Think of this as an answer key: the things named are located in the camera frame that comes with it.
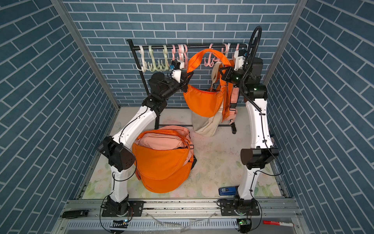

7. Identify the orange sling bag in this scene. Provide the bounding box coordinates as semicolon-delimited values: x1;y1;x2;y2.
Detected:
184;49;235;121
132;143;192;194

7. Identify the pink sling bag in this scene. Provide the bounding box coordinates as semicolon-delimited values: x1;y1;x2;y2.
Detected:
134;125;194;165
227;87;240;124

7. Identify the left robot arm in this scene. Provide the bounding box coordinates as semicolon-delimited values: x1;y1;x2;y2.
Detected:
97;70;193;216

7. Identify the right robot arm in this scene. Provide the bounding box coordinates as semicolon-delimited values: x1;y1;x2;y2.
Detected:
217;26;279;216

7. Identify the green plastic hook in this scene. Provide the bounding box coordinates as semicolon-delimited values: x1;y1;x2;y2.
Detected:
161;45;169;71
148;45;161;72

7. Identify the white plastic hook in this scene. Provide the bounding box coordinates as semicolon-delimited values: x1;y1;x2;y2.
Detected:
137;45;148;73

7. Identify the black clothes rack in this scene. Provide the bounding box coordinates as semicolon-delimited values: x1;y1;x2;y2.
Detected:
127;37;263;134

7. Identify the black calculator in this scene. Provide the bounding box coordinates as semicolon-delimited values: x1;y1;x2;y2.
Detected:
96;142;106;156

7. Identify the blue black stapler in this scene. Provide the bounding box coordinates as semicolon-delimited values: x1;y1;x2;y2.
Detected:
218;186;238;196

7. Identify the red white marker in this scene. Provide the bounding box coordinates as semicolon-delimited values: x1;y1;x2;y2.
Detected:
263;220;294;227

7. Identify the black remote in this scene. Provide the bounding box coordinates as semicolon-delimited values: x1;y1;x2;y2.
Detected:
61;210;89;219

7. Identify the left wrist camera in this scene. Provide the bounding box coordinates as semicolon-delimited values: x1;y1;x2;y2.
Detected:
169;59;185;83

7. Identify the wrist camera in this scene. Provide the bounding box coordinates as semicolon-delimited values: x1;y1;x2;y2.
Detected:
234;49;247;71
169;59;185;83

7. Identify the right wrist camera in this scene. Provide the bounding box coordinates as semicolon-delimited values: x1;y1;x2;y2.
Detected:
234;49;247;71

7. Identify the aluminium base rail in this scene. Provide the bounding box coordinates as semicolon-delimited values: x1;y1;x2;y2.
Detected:
52;198;309;234

